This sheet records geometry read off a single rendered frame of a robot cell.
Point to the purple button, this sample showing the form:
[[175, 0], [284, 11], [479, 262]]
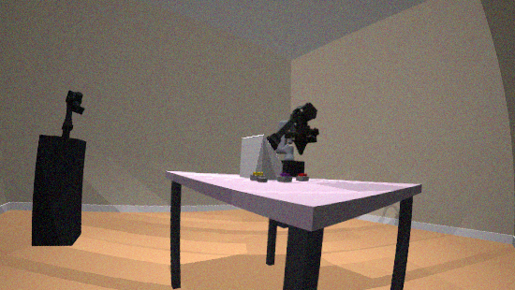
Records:
[[284, 178]]

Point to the red square button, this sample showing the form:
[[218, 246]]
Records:
[[302, 177]]

